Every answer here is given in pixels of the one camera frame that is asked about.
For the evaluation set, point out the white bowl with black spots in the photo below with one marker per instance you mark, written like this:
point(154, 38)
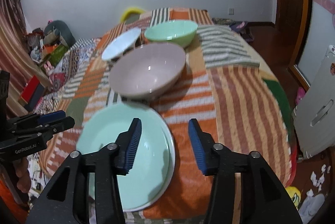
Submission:
point(120, 42)

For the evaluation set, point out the red box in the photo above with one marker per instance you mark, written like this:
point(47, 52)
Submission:
point(30, 90)

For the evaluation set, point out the wooden wardrobe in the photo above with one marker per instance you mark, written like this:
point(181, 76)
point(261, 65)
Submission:
point(290, 4)

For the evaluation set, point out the brown striped curtain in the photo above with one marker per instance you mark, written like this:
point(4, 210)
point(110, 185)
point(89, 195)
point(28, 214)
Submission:
point(10, 43)

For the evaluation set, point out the mint green plate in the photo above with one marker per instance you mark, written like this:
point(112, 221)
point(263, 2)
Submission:
point(110, 135)

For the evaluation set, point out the orange striped patchwork blanket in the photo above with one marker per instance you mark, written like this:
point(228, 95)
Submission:
point(235, 98)

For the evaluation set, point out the yellow plush toy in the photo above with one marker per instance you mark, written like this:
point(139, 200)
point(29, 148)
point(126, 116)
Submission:
point(293, 196)

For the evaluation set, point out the green cardboard box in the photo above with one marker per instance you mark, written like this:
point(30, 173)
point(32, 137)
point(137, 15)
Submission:
point(56, 54)

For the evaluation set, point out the orange clothing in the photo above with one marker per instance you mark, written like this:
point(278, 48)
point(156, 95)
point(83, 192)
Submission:
point(5, 196)

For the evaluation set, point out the yellow chair back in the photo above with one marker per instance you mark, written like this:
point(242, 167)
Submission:
point(129, 11)

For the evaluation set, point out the wall socket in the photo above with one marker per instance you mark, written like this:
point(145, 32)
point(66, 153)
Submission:
point(231, 11)

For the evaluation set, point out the white heart-print sliding door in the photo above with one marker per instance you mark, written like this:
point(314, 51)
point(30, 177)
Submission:
point(319, 17)

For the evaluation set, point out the patterned checkered quilt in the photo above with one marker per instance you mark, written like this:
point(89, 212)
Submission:
point(78, 56)

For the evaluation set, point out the white paper scraps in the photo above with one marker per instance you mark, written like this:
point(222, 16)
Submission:
point(319, 177)

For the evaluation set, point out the pink bowl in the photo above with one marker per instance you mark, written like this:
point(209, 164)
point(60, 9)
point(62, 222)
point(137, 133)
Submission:
point(146, 69)

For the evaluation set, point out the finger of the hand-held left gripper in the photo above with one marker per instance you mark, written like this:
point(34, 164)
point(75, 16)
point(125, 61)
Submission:
point(62, 124)
point(52, 116)

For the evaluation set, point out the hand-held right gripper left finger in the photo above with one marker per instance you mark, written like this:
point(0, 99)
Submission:
point(133, 145)

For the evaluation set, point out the white plastic cabinet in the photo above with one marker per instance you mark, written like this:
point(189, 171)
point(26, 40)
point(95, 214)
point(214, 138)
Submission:
point(314, 114)

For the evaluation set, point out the mint green bowl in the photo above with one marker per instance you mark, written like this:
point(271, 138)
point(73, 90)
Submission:
point(170, 30)

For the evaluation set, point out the pink bunny toy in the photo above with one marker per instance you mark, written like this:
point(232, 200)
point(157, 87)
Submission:
point(49, 67)

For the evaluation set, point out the grey plush toy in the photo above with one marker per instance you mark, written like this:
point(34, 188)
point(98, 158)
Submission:
point(61, 29)

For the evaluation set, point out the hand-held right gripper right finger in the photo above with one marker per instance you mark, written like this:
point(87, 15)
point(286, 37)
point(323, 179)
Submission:
point(199, 148)

